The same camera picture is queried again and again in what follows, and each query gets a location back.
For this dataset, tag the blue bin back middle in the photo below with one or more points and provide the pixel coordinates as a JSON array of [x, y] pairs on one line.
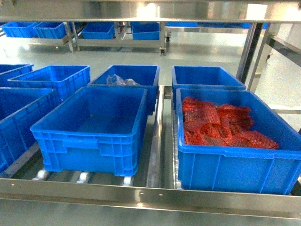
[[146, 76]]

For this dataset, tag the blue bin back right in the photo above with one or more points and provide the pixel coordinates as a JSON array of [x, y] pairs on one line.
[[202, 77]]

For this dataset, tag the blue bin with red wrap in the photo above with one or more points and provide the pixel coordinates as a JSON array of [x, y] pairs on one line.
[[240, 169]]

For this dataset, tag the blue bin back left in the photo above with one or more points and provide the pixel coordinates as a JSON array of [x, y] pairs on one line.
[[66, 79]]

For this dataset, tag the blue bin far left front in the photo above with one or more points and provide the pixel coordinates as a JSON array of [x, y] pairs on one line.
[[20, 108]]

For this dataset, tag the steel shelf rack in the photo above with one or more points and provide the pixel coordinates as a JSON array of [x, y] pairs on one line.
[[151, 197]]

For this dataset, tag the clear plastic bag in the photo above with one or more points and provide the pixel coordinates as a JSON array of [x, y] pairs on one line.
[[115, 80]]

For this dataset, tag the red bubble wrap pile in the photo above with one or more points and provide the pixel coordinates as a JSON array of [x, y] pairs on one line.
[[221, 125]]

